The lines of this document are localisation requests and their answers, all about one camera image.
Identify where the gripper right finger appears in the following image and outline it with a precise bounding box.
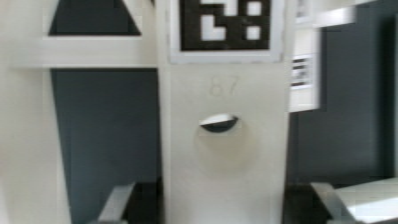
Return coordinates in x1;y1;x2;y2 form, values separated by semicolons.
282;179;352;224

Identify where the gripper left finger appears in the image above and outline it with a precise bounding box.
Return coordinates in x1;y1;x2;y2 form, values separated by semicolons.
94;182;162;224

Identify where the white chair leg small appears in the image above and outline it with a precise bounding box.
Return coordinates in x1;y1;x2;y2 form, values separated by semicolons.
290;0;320;112

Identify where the white chair back frame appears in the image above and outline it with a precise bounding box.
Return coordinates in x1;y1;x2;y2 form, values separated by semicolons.
0;0;297;224

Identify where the white chair seat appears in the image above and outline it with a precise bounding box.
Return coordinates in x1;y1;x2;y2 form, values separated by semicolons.
336;177;398;224

